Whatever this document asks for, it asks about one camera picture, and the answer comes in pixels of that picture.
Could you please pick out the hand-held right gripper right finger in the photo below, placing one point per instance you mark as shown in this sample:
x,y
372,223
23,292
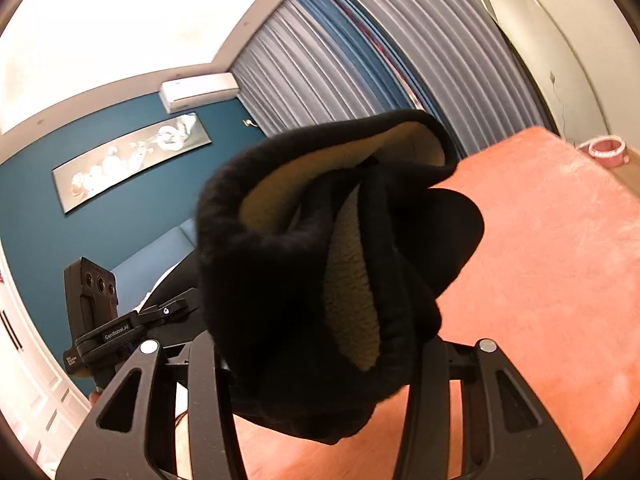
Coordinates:
x,y
425,410

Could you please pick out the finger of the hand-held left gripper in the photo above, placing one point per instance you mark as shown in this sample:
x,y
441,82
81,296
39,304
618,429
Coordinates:
x,y
167,310

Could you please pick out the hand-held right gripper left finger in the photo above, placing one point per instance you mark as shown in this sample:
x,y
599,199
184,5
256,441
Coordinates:
x,y
212,410

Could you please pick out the black fleece-lined pants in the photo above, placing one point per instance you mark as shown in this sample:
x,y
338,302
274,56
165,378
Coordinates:
x,y
300,260

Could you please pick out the blue headboard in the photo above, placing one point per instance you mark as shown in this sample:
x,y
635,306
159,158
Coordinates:
x,y
165,245

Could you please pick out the white panelled wardrobe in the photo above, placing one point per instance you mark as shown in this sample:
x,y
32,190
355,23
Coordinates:
x,y
35,360

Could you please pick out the white air conditioner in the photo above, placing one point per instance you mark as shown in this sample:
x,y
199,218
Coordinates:
x,y
200,90

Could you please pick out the pink tape roll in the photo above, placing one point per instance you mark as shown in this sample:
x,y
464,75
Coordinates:
x,y
607,150

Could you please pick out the grey and blue curtain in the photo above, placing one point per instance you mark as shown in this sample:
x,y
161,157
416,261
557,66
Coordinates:
x,y
360,50

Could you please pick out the white door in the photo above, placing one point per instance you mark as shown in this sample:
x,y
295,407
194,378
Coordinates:
x,y
545,35

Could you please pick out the floral wall picture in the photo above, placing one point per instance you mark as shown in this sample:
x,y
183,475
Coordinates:
x,y
130,160

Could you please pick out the wall hook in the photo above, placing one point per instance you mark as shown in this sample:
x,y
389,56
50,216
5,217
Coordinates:
x,y
248,122

